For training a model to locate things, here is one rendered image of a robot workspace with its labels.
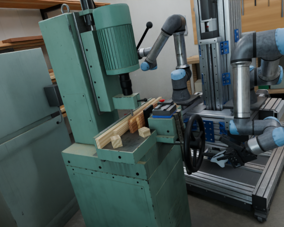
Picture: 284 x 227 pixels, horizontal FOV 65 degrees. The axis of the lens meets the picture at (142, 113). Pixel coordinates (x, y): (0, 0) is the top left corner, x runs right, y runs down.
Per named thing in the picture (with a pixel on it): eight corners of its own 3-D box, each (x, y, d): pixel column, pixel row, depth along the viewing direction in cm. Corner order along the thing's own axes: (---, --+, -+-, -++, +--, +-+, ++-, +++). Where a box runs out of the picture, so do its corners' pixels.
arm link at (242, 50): (226, 34, 104) (228, 136, 107) (252, 29, 99) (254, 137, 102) (229, 39, 115) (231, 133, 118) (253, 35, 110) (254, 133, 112)
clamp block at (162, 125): (174, 136, 107) (171, 119, 104) (149, 134, 114) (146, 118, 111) (184, 124, 119) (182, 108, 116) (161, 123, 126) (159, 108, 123)
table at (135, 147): (154, 168, 90) (152, 155, 88) (98, 159, 105) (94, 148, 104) (196, 113, 138) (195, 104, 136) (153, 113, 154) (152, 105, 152)
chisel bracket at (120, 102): (135, 112, 116) (132, 96, 114) (114, 111, 124) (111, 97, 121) (142, 107, 122) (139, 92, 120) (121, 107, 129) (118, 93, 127)
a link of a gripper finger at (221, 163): (214, 171, 112) (231, 165, 106) (208, 162, 112) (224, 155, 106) (216, 168, 114) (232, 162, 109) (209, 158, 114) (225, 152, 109)
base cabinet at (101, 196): (169, 284, 127) (148, 181, 104) (93, 251, 156) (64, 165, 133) (192, 224, 162) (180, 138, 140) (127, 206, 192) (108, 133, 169)
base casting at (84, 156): (147, 181, 104) (144, 164, 101) (64, 165, 134) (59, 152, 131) (180, 138, 140) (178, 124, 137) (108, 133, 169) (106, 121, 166)
